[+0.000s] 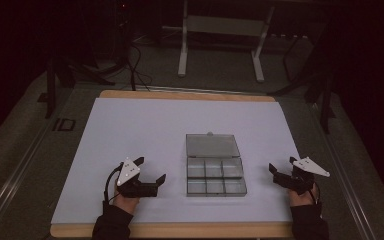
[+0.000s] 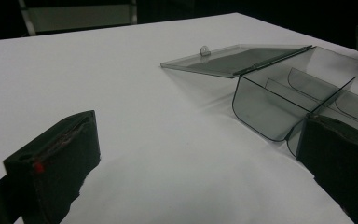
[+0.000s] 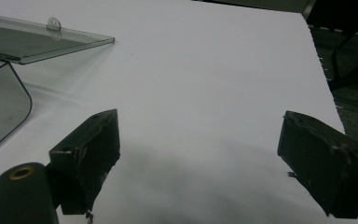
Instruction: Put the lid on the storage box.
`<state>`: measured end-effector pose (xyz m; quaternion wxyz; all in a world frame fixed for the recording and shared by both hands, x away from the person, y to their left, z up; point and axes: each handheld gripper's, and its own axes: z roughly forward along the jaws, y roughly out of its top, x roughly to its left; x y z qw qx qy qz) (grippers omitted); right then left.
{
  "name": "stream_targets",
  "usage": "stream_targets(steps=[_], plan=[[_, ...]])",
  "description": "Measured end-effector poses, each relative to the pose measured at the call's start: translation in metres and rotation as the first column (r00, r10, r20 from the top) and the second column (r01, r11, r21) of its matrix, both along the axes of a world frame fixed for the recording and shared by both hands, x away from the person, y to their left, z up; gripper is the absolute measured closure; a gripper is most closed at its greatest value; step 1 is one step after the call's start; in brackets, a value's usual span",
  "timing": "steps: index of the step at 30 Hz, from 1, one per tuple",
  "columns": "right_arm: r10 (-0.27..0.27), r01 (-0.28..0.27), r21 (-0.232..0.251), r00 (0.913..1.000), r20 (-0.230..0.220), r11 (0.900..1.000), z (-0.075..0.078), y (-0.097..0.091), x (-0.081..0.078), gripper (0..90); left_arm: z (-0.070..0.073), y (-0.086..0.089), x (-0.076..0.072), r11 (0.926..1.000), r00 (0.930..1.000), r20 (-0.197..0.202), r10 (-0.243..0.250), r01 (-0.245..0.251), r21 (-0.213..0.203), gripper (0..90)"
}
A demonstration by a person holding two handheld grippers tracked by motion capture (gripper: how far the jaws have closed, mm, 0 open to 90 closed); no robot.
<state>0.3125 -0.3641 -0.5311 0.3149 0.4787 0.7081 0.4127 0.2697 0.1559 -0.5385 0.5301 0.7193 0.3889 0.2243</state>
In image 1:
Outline black floor bracket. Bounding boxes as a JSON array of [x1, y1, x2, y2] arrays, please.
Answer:
[[52, 117, 77, 132]]

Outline black metal stand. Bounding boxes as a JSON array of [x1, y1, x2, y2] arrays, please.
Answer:
[[37, 58, 116, 120], [267, 31, 337, 135]]

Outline white table mat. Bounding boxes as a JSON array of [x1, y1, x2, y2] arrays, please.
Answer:
[[50, 97, 302, 225]]

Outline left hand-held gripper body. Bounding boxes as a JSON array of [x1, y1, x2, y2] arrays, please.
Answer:
[[115, 157, 160, 198]]

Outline black floor cables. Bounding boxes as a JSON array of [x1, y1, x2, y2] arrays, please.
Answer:
[[114, 19, 154, 92]]

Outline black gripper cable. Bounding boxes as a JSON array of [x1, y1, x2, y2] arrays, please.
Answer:
[[311, 181, 323, 218], [102, 162, 125, 205]]

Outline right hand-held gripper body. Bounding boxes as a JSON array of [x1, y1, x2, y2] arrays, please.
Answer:
[[273, 156, 331, 196]]

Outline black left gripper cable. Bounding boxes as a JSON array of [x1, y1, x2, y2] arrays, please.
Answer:
[[102, 162, 125, 205]]

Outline person's right hand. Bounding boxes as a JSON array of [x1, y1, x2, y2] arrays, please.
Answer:
[[287, 183, 318, 208]]

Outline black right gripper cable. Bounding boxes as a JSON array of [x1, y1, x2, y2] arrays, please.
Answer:
[[311, 181, 323, 218]]

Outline person's left hand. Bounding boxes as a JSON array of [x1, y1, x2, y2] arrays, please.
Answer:
[[112, 183, 141, 215]]

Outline white metal stand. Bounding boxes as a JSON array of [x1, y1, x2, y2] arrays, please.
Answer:
[[177, 0, 276, 84]]

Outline clear plastic compartment box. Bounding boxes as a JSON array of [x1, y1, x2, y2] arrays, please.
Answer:
[[185, 131, 248, 198]]

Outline metal floor rail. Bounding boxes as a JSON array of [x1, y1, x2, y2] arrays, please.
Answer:
[[308, 103, 379, 240], [0, 123, 53, 240]]

